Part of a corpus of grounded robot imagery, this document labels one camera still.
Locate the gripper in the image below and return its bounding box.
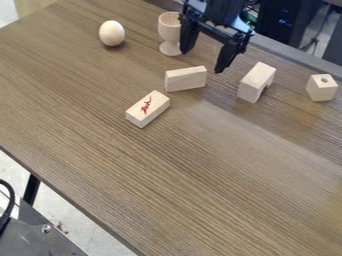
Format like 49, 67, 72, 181
177, 0, 257, 75

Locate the plain white rectangular block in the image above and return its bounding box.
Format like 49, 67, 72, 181
162, 65, 209, 93

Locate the white wooden arch block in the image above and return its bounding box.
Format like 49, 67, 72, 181
236, 61, 278, 104

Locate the white block with red mark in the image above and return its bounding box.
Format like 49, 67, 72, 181
124, 89, 173, 129

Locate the white wooden egg cup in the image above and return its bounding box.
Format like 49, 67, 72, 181
156, 11, 185, 57

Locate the white wooden egg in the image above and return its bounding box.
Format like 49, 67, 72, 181
97, 19, 127, 48

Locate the white cube with hole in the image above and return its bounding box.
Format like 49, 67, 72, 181
304, 73, 340, 102

